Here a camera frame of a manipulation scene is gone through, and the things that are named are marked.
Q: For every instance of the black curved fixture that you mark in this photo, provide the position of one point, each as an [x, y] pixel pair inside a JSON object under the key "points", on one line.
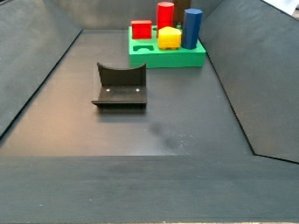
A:
{"points": [[122, 86]]}

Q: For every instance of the brown arch-foot block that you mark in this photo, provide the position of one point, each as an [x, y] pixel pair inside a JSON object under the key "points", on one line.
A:
{"points": [[180, 6]]}

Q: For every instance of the green shape sorter base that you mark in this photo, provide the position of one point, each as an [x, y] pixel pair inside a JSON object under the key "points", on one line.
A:
{"points": [[144, 52]]}

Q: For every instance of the yellow house-shaped block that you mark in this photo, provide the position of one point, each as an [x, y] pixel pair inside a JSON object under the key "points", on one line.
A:
{"points": [[168, 38]]}

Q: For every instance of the red square block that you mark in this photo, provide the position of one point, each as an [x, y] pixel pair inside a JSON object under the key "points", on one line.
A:
{"points": [[142, 29]]}

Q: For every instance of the blue hexagonal prism block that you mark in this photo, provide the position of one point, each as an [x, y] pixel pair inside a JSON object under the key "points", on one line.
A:
{"points": [[191, 28]]}

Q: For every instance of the red cylinder block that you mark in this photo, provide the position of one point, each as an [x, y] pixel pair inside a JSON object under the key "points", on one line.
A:
{"points": [[164, 14]]}

